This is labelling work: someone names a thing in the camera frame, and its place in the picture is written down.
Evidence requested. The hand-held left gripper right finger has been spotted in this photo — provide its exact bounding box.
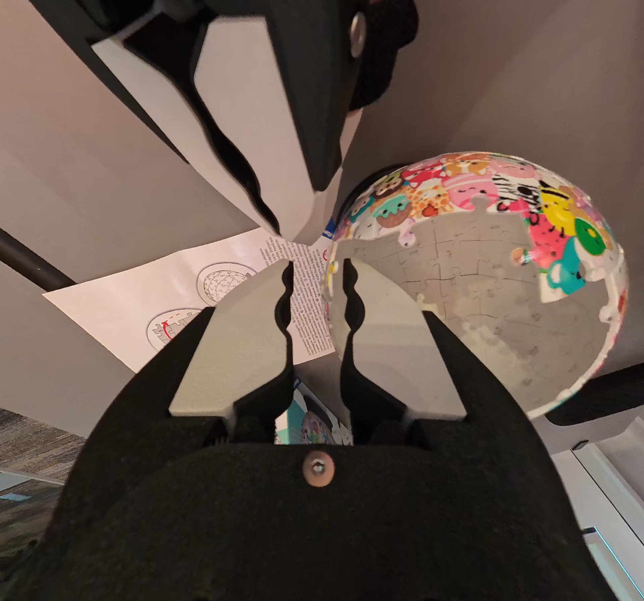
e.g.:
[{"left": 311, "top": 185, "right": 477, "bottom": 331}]
[{"left": 340, "top": 257, "right": 469, "bottom": 430}]

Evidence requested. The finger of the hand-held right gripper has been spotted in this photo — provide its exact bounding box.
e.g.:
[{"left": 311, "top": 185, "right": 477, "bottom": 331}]
[
  {"left": 193, "top": 14, "right": 365, "bottom": 247},
  {"left": 91, "top": 38, "right": 282, "bottom": 236}
]

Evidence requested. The black table strip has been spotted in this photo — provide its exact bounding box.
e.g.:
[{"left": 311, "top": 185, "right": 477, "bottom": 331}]
[{"left": 0, "top": 228, "right": 76, "bottom": 292}]

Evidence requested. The black padded armrest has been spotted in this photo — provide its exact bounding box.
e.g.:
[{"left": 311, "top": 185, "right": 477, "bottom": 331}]
[{"left": 546, "top": 362, "right": 644, "bottom": 427}]

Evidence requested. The colourful puzzle ball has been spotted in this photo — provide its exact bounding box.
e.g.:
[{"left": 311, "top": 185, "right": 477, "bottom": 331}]
[{"left": 322, "top": 151, "right": 630, "bottom": 421}]

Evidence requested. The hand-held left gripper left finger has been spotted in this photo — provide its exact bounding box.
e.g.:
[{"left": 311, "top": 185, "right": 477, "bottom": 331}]
[{"left": 167, "top": 259, "right": 297, "bottom": 427}]

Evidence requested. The colourful puzzle box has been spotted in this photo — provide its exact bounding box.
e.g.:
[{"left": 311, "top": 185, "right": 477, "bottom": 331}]
[{"left": 274, "top": 377, "right": 353, "bottom": 446}]

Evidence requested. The folded paper instruction sheet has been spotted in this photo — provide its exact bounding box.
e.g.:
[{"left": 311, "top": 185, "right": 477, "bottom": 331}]
[{"left": 43, "top": 226, "right": 338, "bottom": 373}]

